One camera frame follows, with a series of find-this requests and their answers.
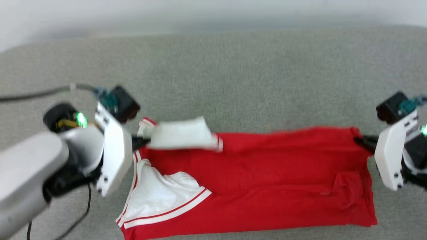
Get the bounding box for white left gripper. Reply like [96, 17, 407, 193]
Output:
[95, 101, 151, 197]

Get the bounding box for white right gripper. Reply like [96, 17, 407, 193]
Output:
[354, 110, 419, 191]

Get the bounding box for red and white shirt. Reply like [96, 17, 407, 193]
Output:
[115, 116, 378, 240]

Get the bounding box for grey cable with teal plug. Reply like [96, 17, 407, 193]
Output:
[0, 83, 118, 114]
[399, 95, 427, 114]

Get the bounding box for thin black cable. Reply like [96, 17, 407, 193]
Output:
[28, 183, 92, 240]

